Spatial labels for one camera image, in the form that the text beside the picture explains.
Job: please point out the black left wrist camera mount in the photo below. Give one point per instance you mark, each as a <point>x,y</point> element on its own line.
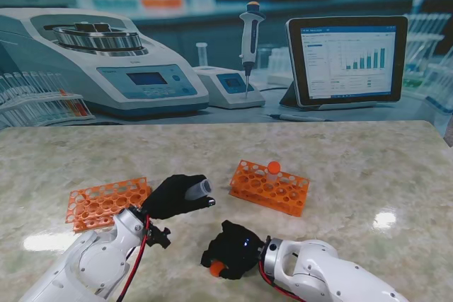
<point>159,236</point>

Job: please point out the clear plastic test tube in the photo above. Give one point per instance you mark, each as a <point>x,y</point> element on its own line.
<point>198,189</point>
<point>272,179</point>

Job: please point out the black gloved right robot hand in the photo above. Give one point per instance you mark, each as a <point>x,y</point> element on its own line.
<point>237,245</point>

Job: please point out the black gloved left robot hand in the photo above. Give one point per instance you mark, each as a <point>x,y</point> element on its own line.
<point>166,199</point>

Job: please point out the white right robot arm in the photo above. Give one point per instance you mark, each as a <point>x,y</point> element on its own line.
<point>318,270</point>

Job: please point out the orange round tube cap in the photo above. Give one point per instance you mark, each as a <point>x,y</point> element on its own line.
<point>215,269</point>
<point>273,167</point>

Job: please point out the orange test tube rack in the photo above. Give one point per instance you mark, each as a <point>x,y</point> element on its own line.
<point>102,199</point>
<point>255,192</point>

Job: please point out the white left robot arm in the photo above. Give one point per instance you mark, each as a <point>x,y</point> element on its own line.
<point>92,263</point>

